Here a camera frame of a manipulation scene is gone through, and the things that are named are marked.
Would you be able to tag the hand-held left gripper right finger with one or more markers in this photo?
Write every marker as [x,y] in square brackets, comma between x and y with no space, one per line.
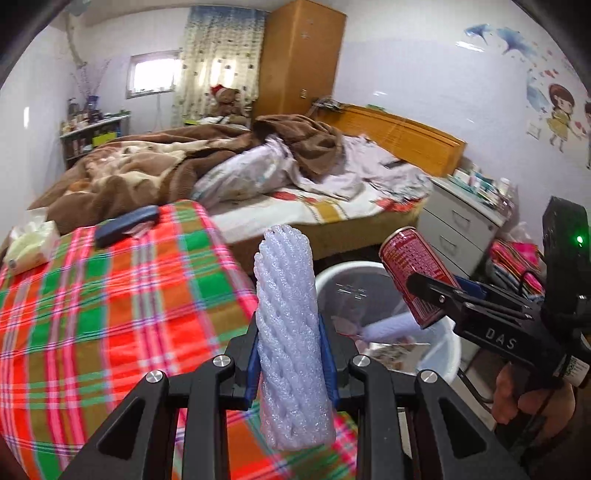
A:
[330,369]

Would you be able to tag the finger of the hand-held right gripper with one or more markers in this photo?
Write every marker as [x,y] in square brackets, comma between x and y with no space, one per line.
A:
[471,286]
[434,290]

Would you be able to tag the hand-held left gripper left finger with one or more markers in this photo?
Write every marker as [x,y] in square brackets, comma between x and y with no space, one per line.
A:
[253,369]

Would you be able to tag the red drink can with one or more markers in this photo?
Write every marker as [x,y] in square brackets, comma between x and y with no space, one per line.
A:
[411,258]

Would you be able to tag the pinkish clear plastic wrapper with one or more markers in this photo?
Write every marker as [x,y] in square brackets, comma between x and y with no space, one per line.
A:
[346,325]

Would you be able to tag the white plastic trash bin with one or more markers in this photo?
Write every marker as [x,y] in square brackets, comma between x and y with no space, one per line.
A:
[443,341]

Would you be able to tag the white foam net sleeve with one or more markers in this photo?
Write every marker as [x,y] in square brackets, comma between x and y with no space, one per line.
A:
[392,325]
[288,323]

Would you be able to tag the pink white small carton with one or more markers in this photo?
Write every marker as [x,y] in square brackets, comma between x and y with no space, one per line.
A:
[397,353]

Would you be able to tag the person's right forearm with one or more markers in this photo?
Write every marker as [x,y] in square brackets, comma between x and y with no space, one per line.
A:
[554,457]

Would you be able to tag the person's right hand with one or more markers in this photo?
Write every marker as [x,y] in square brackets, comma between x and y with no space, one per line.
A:
[505,392]

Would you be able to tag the pink striped bag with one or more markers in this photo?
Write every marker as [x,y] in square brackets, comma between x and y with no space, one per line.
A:
[512,263]

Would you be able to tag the white drawer nightstand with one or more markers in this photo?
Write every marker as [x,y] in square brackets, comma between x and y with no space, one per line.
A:
[457,221]

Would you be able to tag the group of medicine boxes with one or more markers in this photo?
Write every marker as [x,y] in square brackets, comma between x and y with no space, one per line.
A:
[480,184]

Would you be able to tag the pale pink cloth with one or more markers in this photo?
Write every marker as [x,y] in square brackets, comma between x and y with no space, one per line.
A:
[360,166]

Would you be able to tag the red green plaid tablecloth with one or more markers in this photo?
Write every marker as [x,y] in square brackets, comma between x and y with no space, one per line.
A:
[115,300]

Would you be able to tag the floral bed sheet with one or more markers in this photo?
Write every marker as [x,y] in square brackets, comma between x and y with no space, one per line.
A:
[300,207]

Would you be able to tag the wooden bed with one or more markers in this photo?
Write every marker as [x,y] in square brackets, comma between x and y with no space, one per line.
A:
[406,134]

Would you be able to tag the dark blue glasses case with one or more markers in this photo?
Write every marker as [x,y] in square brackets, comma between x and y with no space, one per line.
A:
[124,226]

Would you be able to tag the white floral quilt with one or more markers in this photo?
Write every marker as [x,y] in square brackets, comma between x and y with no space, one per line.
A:
[240,175]

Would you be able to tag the brown fleece blanket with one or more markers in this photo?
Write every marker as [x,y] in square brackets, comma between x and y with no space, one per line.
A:
[138,170]

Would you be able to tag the yellow green tissue pack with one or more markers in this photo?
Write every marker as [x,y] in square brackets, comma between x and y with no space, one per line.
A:
[32,249]

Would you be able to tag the brown teddy bear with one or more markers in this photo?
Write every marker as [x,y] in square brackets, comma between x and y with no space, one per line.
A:
[226,101]

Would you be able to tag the wooden wardrobe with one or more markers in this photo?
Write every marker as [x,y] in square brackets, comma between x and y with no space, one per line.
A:
[300,55]

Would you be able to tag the yellow green box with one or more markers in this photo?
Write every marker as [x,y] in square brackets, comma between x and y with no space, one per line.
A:
[104,138]

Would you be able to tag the white storage shelf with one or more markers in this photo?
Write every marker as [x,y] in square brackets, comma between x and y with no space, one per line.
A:
[76,138]

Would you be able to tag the row of bottles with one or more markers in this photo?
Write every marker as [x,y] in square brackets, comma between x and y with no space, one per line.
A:
[83,120]

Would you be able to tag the small window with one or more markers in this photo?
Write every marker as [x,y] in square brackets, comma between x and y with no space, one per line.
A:
[152,74]

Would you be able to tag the patterned curtain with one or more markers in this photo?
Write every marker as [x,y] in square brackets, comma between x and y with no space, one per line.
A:
[217,46]

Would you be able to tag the decorative branches in vase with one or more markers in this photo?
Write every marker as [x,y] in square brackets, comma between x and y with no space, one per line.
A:
[90,83]

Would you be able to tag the white wall socket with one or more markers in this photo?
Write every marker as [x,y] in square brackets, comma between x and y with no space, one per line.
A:
[534,130]

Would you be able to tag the cartoon child wall sticker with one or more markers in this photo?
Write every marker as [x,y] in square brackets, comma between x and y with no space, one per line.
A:
[558,106]

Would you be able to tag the blue dolphin wall sticker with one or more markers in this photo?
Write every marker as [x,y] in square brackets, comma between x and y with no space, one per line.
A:
[508,37]

